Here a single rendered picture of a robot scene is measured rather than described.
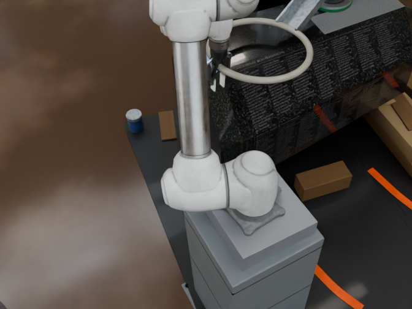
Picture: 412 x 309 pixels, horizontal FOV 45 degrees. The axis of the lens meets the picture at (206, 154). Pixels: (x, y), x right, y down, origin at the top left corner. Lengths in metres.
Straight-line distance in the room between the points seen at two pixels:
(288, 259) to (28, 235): 1.66
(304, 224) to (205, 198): 0.40
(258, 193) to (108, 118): 1.98
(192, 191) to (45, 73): 2.48
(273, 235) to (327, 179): 1.16
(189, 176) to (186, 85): 0.29
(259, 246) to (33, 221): 1.66
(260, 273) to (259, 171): 0.41
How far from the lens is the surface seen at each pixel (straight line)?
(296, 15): 2.57
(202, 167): 1.60
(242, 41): 2.54
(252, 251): 1.76
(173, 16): 1.46
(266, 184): 1.64
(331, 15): 2.74
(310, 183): 2.88
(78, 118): 3.52
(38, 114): 3.63
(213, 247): 1.88
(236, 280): 1.82
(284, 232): 1.81
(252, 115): 2.42
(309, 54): 2.32
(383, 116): 3.23
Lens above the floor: 2.45
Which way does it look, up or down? 51 degrees down
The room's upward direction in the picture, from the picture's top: 4 degrees counter-clockwise
